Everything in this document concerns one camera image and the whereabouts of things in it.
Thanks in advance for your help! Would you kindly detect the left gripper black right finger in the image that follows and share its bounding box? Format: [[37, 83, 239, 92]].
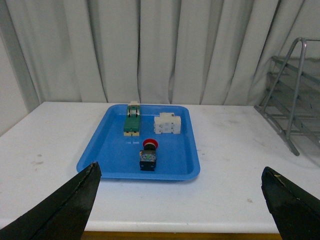
[[261, 166, 320, 240]]

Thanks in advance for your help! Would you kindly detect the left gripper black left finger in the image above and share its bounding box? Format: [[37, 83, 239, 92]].
[[0, 162, 102, 240]]

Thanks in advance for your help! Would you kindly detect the red emergency stop button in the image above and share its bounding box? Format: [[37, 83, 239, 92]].
[[139, 138, 159, 172]]

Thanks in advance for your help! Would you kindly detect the silver mesh letter rack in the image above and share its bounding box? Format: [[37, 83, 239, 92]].
[[254, 37, 320, 156]]

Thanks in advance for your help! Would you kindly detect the blue plastic tray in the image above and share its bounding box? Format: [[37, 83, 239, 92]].
[[76, 104, 201, 181]]

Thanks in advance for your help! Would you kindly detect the white circuit breaker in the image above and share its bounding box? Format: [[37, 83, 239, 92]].
[[154, 112, 182, 134]]

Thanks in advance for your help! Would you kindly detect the white curtain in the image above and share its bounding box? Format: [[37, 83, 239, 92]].
[[0, 0, 320, 137]]

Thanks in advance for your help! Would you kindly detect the green knife switch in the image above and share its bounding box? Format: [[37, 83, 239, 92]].
[[123, 101, 141, 137]]

